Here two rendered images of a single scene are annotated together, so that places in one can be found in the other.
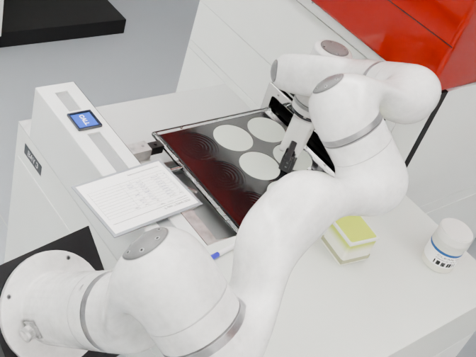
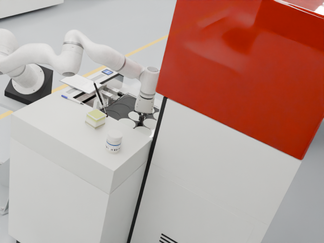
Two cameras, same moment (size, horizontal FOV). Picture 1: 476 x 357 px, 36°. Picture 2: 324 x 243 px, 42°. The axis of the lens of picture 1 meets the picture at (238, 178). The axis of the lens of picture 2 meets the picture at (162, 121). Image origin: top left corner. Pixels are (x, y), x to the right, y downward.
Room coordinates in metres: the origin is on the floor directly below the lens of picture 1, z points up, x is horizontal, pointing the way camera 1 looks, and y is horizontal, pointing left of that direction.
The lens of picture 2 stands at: (0.84, -2.01, 2.19)
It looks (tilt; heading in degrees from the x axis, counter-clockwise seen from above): 32 degrees down; 71
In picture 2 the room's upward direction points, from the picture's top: 15 degrees clockwise
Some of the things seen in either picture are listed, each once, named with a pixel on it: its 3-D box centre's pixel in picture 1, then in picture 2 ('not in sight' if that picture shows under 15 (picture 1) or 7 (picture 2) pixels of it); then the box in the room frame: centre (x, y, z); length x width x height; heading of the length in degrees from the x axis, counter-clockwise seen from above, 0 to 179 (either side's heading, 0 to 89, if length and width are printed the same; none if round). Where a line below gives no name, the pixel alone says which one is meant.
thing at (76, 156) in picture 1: (109, 185); (93, 88); (1.14, 0.25, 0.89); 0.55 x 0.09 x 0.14; 49
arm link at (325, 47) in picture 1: (321, 74); (149, 79); (1.39, -0.09, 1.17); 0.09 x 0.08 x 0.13; 115
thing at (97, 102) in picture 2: not in sight; (99, 104); (1.13, -0.15, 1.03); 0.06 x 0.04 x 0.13; 139
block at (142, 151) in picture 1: (132, 152); (113, 90); (1.27, 0.24, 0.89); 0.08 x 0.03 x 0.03; 139
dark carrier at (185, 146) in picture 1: (259, 166); (136, 116); (1.38, -0.04, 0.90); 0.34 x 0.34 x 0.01; 49
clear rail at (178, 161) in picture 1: (197, 183); (111, 103); (1.24, 0.08, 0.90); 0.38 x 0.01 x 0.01; 49
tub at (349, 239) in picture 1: (348, 239); (95, 119); (1.11, -0.25, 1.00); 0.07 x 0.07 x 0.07; 41
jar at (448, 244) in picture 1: (446, 246); (113, 141); (1.18, -0.45, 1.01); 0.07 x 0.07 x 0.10
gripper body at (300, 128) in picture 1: (302, 127); (144, 102); (1.39, -0.10, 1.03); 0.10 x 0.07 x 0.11; 171
